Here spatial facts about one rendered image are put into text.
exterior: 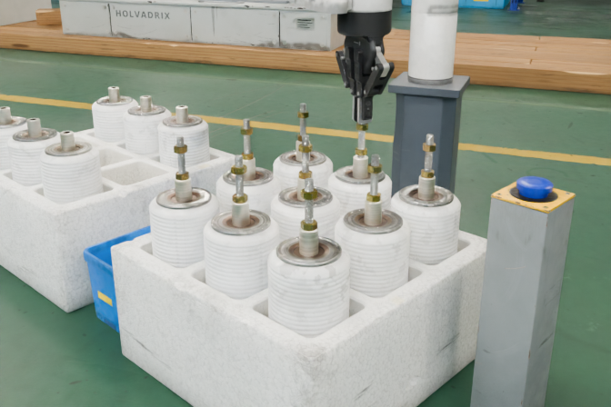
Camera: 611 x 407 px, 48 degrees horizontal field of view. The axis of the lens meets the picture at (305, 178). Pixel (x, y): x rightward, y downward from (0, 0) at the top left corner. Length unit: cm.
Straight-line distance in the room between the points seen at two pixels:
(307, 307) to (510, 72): 217
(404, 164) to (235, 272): 69
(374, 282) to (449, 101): 63
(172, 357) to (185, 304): 10
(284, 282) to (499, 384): 31
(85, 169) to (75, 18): 256
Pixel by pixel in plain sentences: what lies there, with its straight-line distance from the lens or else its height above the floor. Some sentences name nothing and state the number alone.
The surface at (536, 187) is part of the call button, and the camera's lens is 81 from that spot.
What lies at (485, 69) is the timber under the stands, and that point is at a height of 6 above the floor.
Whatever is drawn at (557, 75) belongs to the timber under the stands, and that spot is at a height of 6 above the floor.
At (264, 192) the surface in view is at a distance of 99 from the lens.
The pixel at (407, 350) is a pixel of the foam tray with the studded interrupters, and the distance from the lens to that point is 89.
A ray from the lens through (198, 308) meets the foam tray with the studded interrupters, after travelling 87.
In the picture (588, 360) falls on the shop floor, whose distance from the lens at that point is 113.
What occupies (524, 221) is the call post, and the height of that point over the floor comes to 29.
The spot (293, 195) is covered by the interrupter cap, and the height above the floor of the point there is 25.
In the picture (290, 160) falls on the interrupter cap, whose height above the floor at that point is 25.
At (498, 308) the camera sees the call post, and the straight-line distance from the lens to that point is 86.
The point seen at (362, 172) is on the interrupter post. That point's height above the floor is 26.
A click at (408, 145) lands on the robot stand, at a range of 144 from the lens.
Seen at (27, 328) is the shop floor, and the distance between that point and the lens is 120.
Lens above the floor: 60
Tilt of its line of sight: 20 degrees down
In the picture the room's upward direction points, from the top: straight up
